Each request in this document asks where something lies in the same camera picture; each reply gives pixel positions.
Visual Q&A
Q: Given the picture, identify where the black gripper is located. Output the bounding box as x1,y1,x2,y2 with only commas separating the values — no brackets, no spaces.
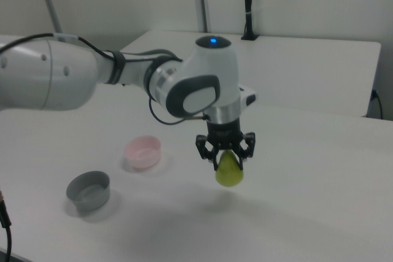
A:
195,117,257,172

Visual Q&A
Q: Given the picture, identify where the green yellow pear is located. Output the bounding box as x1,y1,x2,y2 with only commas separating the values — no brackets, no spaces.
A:
214,150,246,188

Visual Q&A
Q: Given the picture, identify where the pink plastic bowl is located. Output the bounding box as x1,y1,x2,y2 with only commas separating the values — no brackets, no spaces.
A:
124,135,162,169

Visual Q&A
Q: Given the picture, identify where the grey plastic bowl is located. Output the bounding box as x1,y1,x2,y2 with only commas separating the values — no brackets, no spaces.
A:
66,171,111,213

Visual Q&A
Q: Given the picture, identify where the black power cable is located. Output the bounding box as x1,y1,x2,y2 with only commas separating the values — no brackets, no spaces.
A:
370,89,384,119

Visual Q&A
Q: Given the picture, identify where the black camera cable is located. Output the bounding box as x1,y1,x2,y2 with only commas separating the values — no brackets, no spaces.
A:
0,190,14,258

